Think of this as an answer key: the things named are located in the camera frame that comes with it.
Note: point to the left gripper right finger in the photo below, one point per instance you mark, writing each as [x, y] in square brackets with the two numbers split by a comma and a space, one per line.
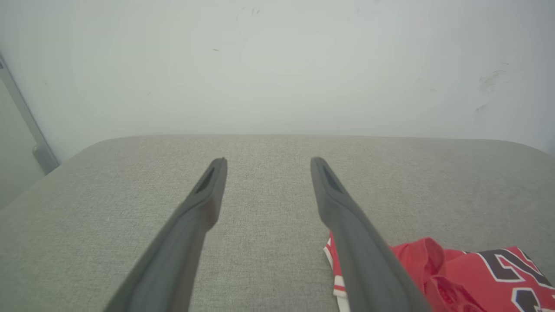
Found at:
[360, 247]

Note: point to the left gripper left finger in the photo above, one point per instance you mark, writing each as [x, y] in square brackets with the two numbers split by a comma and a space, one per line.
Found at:
[182, 247]

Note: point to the red and white jersey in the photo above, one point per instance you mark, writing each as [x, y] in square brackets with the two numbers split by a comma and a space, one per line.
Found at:
[468, 277]

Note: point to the grey metal frame bar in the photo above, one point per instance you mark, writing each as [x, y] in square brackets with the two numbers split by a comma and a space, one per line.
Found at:
[41, 147]

